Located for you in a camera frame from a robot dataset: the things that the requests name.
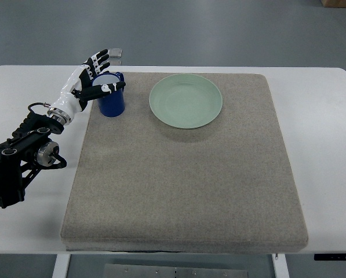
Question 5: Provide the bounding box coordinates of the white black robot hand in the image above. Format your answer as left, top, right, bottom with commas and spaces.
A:
48, 49, 125, 126

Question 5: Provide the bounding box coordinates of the blue enamel mug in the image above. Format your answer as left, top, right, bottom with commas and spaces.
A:
92, 72, 125, 117

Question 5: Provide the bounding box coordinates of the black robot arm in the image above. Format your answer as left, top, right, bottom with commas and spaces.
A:
0, 103, 67, 209

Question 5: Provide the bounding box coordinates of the lower floor socket plate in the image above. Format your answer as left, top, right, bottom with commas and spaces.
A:
108, 60, 122, 66

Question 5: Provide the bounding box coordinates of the floor socket plate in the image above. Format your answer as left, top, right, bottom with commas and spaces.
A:
108, 60, 122, 66
108, 49, 122, 58

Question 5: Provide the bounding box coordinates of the upper floor socket plate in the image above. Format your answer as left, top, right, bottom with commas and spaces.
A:
108, 49, 122, 58

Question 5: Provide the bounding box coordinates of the green round plate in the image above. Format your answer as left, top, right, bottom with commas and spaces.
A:
149, 74, 223, 129

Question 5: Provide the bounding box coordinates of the beige fabric mat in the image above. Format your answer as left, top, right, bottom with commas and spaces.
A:
60, 72, 308, 254

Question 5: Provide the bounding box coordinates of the white left table leg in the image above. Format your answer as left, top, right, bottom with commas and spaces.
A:
52, 254, 71, 278

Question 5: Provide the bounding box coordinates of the white table leg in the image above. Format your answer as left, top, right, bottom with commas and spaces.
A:
272, 253, 290, 278
52, 254, 71, 278

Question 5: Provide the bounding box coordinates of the cardboard box corner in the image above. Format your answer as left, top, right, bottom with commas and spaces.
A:
321, 0, 346, 8

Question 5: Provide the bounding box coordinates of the white right table leg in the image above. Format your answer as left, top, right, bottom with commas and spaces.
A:
272, 253, 290, 278

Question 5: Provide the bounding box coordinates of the black desk control panel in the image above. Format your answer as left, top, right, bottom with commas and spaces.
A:
314, 253, 346, 261

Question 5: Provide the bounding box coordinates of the metal base plate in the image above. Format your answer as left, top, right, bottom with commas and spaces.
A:
103, 264, 249, 278

